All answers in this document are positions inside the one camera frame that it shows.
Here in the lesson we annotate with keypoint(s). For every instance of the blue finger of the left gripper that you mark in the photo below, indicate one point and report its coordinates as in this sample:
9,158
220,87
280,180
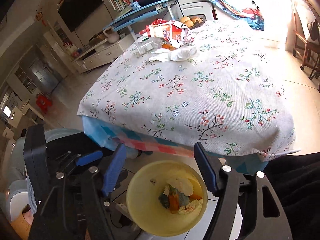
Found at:
88,158

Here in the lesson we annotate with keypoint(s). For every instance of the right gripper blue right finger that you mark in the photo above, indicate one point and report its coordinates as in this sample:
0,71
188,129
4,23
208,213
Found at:
205,168

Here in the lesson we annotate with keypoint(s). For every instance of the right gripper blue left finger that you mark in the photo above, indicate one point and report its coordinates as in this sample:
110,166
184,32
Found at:
114,163

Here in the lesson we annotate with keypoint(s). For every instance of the white tissue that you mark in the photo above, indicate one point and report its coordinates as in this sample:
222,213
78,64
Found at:
179,54
182,185

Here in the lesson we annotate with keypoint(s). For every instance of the light blue carton wrapper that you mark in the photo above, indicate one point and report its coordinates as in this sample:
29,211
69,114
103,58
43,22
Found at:
183,200

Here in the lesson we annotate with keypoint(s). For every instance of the green plush scrubber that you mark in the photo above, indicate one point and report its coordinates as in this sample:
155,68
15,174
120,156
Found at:
164,200

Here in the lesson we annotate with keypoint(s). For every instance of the clear plastic water bottle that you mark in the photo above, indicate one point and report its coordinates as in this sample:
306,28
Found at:
145,44

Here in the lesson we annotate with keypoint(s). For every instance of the orange white snack bag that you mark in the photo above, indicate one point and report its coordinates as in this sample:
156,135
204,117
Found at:
174,32

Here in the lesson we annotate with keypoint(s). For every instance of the yellow plastic trash bin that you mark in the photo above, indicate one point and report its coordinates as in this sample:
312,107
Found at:
146,210

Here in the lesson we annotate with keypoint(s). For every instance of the person's left hand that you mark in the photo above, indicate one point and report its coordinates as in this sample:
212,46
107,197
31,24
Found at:
27,214

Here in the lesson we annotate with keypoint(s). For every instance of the red plastic stool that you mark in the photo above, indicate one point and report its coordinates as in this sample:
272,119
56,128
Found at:
43,103

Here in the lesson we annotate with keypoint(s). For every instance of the floral white tablecloth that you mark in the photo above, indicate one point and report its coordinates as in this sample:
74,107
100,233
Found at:
223,97

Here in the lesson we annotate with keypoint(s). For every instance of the white tv cabinet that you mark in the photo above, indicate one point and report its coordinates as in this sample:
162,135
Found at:
102,53

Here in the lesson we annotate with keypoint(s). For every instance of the pink kettlebell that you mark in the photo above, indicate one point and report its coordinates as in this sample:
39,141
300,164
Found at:
111,35

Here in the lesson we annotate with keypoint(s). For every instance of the dark wicker fruit basket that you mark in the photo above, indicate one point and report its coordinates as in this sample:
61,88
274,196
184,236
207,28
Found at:
198,25

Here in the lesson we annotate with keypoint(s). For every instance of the yellow mango front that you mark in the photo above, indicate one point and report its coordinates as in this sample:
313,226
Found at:
189,23

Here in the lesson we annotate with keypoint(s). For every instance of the yellow mango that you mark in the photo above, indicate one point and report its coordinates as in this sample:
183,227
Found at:
184,19
189,23

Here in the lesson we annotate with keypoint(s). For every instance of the blue study desk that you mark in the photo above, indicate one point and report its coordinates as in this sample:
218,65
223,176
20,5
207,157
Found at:
139,15

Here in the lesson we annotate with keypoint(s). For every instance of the brown spotted mango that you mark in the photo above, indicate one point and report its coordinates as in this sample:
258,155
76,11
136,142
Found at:
196,20

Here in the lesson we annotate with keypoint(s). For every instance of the yellow mango back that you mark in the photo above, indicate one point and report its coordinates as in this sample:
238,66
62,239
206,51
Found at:
184,19

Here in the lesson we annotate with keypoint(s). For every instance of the colourful cartoon kite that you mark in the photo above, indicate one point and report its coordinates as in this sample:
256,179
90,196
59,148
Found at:
246,10

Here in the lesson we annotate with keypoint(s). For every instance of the wooden chair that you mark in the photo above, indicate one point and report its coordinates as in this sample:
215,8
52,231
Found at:
306,44

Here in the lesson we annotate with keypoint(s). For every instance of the wall mounted black television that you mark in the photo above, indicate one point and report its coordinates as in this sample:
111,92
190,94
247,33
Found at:
74,12

